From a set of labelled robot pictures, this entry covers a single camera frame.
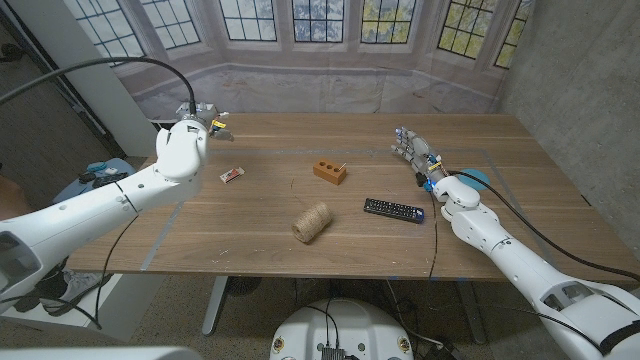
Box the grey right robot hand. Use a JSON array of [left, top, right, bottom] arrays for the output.
[[391, 125, 450, 187]]

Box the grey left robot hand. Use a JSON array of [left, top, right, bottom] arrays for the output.
[[174, 102, 235, 143]]

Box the red and white match box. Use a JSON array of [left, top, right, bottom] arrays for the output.
[[219, 166, 246, 185]]

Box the orange wooden block with holes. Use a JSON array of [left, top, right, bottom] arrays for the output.
[[312, 158, 348, 186]]

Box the blue round disc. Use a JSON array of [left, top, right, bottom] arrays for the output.
[[457, 168, 492, 191]]

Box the black remote control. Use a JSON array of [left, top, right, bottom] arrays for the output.
[[362, 197, 426, 225]]

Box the printed window backdrop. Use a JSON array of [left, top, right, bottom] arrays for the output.
[[62, 0, 534, 121]]

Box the black flat device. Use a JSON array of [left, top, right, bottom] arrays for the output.
[[92, 172, 129, 190]]

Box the jute twine spool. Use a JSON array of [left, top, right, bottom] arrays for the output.
[[290, 201, 334, 245]]

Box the blue padded stool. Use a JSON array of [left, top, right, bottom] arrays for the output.
[[52, 157, 137, 205]]

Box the white table leg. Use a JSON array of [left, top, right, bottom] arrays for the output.
[[201, 275, 231, 337], [454, 280, 489, 346]]

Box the black round floor fan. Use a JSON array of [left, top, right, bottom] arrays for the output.
[[227, 276, 264, 297]]

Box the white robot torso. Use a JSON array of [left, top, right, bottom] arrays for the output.
[[269, 298, 415, 360]]

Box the person's bare leg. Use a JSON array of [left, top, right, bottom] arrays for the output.
[[0, 174, 29, 221]]

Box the grey and black shoe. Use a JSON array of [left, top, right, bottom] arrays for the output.
[[14, 269, 109, 316]]

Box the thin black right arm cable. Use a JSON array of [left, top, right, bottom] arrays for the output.
[[427, 189, 440, 282]]

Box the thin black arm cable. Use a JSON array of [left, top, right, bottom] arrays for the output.
[[427, 189, 440, 282], [0, 213, 141, 331]]

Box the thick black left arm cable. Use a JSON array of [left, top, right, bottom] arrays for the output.
[[0, 56, 199, 117]]

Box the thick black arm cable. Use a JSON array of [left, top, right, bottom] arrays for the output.
[[448, 169, 640, 284], [0, 56, 199, 117]]

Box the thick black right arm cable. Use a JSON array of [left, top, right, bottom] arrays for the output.
[[448, 169, 640, 284]]

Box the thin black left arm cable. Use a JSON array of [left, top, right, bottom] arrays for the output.
[[0, 213, 141, 331]]

